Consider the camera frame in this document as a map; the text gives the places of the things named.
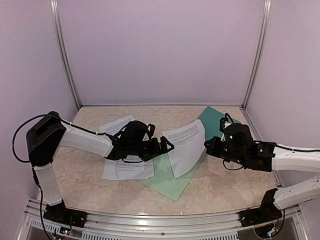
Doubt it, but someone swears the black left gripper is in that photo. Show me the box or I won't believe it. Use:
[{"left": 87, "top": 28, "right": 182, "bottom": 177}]
[{"left": 129, "top": 136, "right": 175, "bottom": 162}]

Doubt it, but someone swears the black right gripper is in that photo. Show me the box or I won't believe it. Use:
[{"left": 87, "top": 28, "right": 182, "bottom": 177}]
[{"left": 204, "top": 135, "right": 247, "bottom": 166}]

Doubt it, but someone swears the white printed top sheet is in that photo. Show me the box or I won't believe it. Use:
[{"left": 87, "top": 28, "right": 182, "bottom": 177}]
[{"left": 162, "top": 119, "right": 205, "bottom": 179}]

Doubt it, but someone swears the green file folder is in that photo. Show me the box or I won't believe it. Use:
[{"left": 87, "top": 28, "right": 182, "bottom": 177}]
[{"left": 141, "top": 106, "right": 225, "bottom": 201}]

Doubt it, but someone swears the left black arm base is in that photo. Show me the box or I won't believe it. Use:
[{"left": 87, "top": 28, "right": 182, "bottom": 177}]
[{"left": 43, "top": 202, "right": 88, "bottom": 228}]

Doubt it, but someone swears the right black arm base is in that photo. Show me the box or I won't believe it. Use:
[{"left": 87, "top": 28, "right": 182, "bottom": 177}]
[{"left": 238, "top": 188, "right": 283, "bottom": 227}]

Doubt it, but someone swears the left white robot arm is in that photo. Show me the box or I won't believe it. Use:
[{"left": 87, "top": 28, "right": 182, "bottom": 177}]
[{"left": 26, "top": 111, "right": 175, "bottom": 223}]

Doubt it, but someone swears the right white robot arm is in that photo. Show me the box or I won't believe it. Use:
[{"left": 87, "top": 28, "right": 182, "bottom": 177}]
[{"left": 204, "top": 123, "right": 320, "bottom": 222}]

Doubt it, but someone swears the white paper stack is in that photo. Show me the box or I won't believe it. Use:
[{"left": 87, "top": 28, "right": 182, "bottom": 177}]
[{"left": 98, "top": 114, "right": 156, "bottom": 181}]

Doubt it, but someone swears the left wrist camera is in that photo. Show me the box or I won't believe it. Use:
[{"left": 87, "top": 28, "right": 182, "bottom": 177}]
[{"left": 146, "top": 123, "right": 156, "bottom": 140}]

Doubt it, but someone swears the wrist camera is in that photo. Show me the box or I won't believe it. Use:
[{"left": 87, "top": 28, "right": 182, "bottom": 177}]
[
  {"left": 219, "top": 112, "right": 235, "bottom": 132},
  {"left": 146, "top": 123, "right": 156, "bottom": 140}
]

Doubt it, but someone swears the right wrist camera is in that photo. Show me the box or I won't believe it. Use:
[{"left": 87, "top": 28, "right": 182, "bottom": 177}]
[{"left": 219, "top": 112, "right": 235, "bottom": 132}]

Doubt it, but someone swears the aluminium front rail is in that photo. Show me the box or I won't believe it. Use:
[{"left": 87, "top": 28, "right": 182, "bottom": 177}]
[{"left": 17, "top": 198, "right": 311, "bottom": 240}]

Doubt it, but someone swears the left aluminium corner post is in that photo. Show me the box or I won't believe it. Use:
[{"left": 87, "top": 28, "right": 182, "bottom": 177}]
[{"left": 49, "top": 0, "right": 82, "bottom": 110}]

